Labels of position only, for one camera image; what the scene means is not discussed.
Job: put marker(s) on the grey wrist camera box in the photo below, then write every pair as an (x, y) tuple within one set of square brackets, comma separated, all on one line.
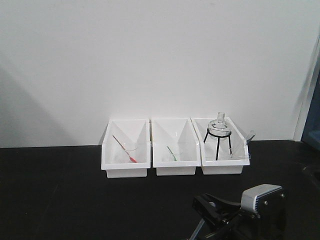
[(265, 200)]

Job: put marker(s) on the white middle storage bin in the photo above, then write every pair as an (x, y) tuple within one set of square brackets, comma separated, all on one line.
[(180, 136)]

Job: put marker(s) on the white right storage bin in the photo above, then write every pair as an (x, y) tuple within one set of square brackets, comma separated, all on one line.
[(224, 165)]

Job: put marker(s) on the black wire flask stand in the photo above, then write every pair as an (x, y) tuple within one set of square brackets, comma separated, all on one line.
[(218, 147)]

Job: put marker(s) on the clear plastic pipette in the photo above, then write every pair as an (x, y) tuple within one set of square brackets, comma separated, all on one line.
[(250, 136)]

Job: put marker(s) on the clear round glass flask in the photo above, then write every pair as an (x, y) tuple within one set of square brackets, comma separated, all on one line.
[(219, 126)]

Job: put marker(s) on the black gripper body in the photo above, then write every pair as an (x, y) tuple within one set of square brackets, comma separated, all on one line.
[(220, 219)]

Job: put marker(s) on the white left storage bin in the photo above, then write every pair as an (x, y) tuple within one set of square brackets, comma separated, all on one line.
[(134, 135)]

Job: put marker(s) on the clear plastic label holder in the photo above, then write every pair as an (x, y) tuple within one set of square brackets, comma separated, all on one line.
[(240, 157)]

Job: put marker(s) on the red tipped pipette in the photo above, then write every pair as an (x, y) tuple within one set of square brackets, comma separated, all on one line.
[(130, 157)]

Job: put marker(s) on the white storage bin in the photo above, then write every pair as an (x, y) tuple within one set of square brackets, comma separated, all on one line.
[(180, 136), (224, 165), (134, 135)]

